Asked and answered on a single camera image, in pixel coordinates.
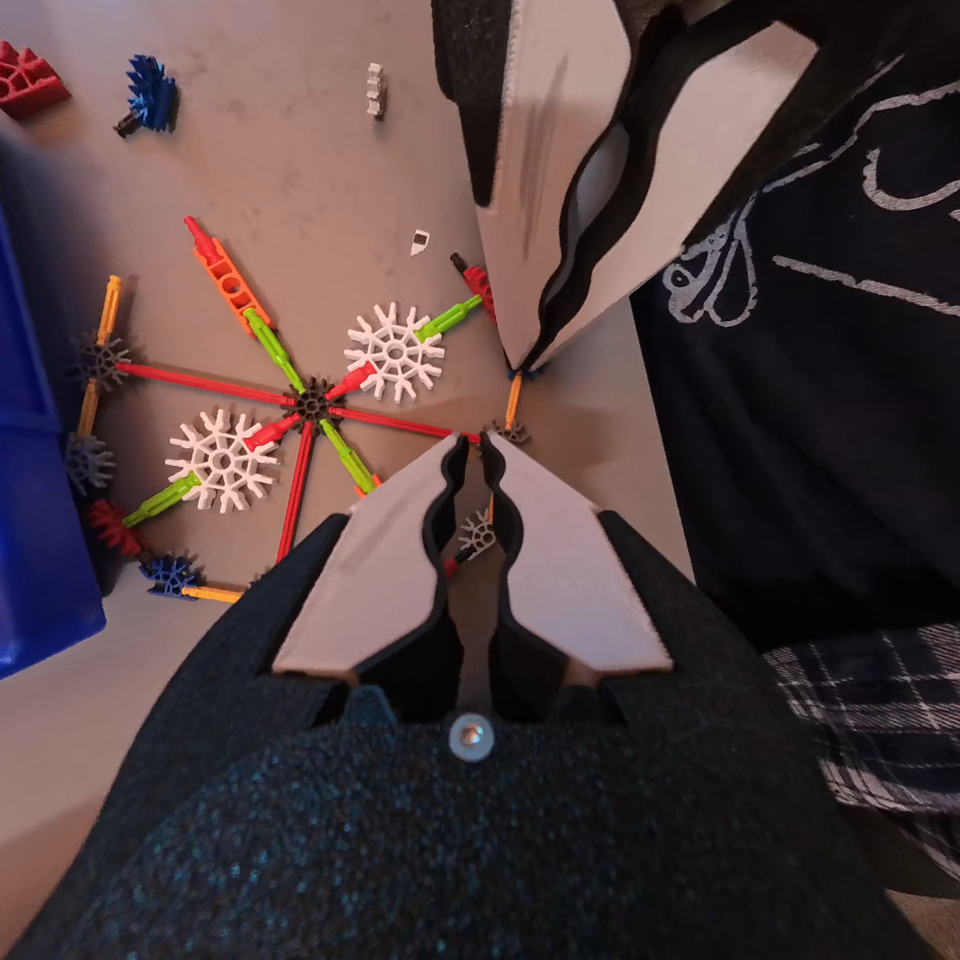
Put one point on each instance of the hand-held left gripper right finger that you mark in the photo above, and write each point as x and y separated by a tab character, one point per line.
585	592

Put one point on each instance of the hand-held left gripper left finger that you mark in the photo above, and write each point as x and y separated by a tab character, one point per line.
360	592

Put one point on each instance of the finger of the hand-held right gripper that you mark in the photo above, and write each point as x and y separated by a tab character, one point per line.
540	150
712	135

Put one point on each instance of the short black rod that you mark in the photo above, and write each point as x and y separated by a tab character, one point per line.
457	262

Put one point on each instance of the spoked construction toy wheel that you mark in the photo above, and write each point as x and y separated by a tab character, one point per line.
311	403

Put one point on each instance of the blue snowflake connector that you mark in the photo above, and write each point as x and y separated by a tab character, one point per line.
529	373

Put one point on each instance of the blue plastic storage bin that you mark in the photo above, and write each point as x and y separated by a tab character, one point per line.
37	525

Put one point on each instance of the small white clip piece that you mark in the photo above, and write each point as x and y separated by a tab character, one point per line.
376	90

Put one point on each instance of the small white paper scrap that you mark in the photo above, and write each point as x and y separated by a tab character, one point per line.
418	242

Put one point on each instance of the person in dark printed shirt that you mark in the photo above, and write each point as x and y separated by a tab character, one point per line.
810	450

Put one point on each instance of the blue connector with black rod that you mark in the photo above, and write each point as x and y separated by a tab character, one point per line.
154	94

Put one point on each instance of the red wedge connector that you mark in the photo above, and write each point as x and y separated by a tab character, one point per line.
26	82

